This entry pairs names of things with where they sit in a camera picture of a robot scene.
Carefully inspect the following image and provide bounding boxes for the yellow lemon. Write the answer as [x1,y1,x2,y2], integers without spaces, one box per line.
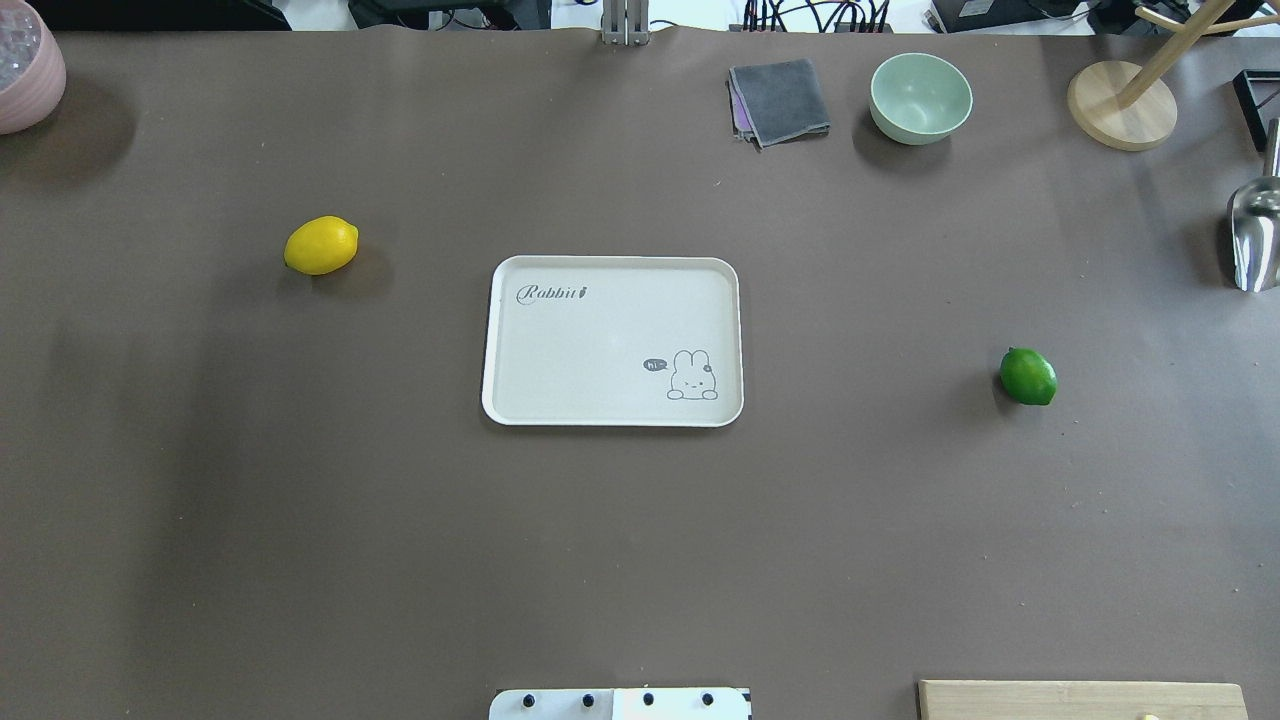
[283,215,358,275]

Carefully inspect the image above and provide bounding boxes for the green lime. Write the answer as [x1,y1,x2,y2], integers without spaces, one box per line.
[998,347,1059,406]

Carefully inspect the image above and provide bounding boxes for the cream rabbit tray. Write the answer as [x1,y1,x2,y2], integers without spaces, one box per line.
[481,255,745,428]

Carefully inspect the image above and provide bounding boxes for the black glass rack tray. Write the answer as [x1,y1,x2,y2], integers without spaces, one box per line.
[1231,69,1279,152]

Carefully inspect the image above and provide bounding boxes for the grey folded cloth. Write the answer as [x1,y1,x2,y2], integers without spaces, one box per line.
[727,58,831,149]

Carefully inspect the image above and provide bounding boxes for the mint green bowl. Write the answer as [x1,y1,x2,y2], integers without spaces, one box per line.
[870,53,974,146]

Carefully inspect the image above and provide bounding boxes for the wooden cutting board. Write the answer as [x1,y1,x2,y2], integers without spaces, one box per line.
[918,679,1248,719]

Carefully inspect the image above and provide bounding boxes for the wooden mug tree stand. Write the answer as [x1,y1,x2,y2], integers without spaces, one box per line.
[1068,1,1279,152]

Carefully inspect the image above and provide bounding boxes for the metal scoop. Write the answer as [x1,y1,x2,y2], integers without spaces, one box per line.
[1229,118,1279,293]

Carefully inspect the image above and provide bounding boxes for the pink bowl with ice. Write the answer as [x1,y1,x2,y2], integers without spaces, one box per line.
[1,1,67,135]

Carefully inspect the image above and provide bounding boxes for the aluminium frame post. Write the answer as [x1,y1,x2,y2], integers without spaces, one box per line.
[600,0,650,46]

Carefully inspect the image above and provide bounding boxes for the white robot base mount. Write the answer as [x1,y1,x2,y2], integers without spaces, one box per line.
[488,685,753,719]

